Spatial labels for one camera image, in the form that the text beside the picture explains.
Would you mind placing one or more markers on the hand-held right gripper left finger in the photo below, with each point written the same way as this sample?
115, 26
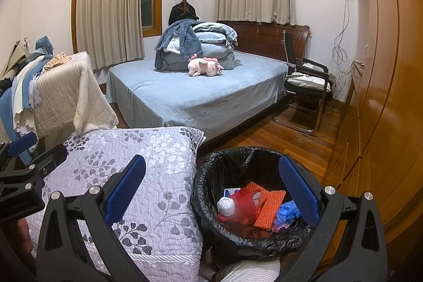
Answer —
127, 189

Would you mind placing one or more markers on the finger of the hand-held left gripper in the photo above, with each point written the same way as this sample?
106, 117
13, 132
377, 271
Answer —
23, 141
49, 160

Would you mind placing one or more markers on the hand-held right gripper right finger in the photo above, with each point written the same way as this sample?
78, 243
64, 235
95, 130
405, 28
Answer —
297, 189

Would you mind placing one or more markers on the orange knitted cloth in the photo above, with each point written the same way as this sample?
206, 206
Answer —
267, 209

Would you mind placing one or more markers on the red cloth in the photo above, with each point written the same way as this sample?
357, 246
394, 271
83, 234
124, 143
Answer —
244, 202

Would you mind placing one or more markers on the trash bin with black bag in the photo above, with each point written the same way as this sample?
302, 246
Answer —
231, 163

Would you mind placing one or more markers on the small white roll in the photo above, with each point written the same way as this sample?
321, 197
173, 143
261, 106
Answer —
226, 206

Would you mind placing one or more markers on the person's left hand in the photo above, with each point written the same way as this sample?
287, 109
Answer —
24, 235

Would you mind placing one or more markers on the grey floral quilt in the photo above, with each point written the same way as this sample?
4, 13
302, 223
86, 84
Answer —
158, 169

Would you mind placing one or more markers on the blue white scalloped cloth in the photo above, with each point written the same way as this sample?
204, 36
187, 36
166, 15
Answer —
23, 93

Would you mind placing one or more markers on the beige quilted cover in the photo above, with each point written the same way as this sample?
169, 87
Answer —
66, 93

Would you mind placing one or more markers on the cardboard sheet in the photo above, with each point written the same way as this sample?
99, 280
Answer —
16, 57

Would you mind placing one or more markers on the small tan cloth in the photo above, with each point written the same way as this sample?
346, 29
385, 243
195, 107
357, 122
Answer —
58, 60

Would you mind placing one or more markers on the striped trouser leg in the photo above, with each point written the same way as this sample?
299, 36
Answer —
251, 270

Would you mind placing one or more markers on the pale chair cushion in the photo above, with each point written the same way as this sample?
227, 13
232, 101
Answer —
309, 83

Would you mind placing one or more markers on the bed with blue sheet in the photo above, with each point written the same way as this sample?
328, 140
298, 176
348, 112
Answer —
205, 93

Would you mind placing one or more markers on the black metal chair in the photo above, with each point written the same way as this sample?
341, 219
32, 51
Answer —
290, 50

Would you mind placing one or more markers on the pink plush toy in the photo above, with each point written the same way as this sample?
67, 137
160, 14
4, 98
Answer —
203, 67

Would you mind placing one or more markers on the wooden wardrobe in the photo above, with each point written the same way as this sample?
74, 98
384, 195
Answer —
396, 70

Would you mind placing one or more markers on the wide beige curtain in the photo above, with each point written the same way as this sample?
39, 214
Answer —
109, 11

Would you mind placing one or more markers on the dark wooden headboard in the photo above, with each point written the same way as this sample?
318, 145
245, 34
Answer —
261, 36

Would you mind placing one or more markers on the folded light blue duvets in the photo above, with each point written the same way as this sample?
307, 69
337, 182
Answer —
214, 49

